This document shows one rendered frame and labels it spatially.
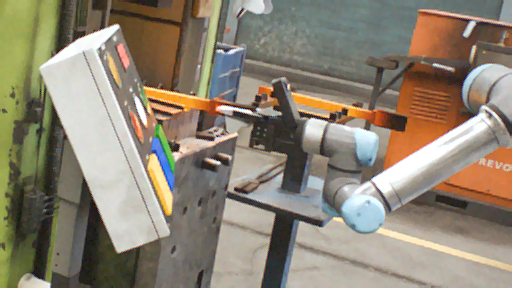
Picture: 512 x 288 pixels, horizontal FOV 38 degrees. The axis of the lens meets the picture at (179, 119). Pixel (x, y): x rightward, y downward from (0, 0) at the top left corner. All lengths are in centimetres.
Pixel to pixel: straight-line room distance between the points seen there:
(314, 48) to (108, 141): 849
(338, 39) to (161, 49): 743
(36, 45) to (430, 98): 399
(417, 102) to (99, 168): 426
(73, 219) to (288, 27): 842
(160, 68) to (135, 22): 15
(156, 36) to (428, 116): 337
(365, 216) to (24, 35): 73
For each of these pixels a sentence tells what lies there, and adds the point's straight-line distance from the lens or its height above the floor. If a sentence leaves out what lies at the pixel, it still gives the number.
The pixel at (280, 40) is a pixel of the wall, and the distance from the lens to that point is 954.
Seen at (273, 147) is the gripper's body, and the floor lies 96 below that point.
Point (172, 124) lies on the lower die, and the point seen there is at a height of 96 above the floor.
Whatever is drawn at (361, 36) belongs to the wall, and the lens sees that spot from 930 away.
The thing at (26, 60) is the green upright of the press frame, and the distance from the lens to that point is 140.
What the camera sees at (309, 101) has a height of 100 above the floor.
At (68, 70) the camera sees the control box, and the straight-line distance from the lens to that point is 98.
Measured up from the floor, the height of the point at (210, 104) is 102.
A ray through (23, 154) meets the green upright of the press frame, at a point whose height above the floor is 92.
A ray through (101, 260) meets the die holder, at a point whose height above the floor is 61.
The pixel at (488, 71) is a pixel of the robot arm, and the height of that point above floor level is 120.
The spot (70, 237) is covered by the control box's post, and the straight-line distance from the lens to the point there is 120.
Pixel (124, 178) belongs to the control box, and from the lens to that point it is 100.
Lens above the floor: 133
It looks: 12 degrees down
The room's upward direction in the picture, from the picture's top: 9 degrees clockwise
